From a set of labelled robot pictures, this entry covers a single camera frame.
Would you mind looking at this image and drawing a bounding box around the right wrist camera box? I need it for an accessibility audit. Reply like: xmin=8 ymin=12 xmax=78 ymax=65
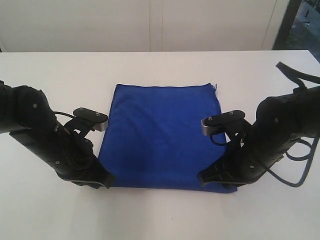
xmin=201 ymin=110 xmax=246 ymax=136

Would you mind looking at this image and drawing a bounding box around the dark window frame post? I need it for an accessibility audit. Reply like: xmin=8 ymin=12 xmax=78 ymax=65
xmin=272 ymin=0 xmax=302 ymax=51

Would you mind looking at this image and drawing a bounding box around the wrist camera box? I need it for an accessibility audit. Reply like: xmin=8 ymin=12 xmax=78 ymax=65
xmin=73 ymin=107 xmax=108 ymax=132
xmin=201 ymin=110 xmax=246 ymax=136

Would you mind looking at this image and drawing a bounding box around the blue towel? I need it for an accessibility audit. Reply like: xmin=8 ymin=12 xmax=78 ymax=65
xmin=98 ymin=83 xmax=237 ymax=194

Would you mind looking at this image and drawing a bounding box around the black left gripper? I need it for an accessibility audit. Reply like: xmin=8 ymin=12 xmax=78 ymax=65
xmin=9 ymin=124 xmax=116 ymax=188

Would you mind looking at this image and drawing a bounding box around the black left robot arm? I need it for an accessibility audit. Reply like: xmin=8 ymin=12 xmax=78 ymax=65
xmin=0 ymin=81 xmax=116 ymax=189

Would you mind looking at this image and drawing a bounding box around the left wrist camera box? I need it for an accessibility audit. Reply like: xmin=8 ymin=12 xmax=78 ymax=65
xmin=73 ymin=107 xmax=108 ymax=132

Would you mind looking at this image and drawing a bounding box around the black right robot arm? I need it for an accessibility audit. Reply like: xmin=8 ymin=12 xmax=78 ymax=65
xmin=197 ymin=87 xmax=320 ymax=188

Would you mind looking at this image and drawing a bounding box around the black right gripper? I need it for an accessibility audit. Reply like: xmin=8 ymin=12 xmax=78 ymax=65
xmin=196 ymin=124 xmax=292 ymax=187

